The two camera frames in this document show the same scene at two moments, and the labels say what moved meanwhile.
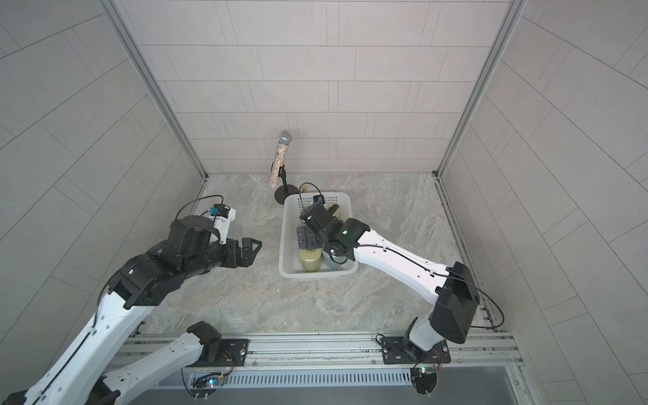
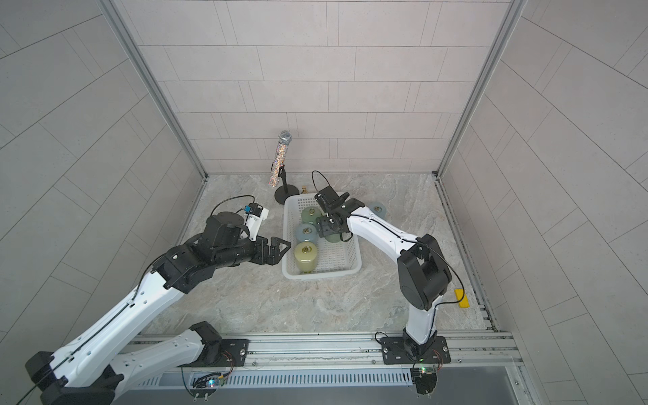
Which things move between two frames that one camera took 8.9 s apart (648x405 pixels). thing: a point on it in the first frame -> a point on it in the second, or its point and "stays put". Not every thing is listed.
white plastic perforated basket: [288, 247] stays put
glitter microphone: [284, 138] stays put
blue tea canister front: [330, 263] -> [379, 208]
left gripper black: [238, 260] -> [274, 256]
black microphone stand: [282, 191] stays put
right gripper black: [310, 241] -> [323, 224]
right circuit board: [423, 379] stays put
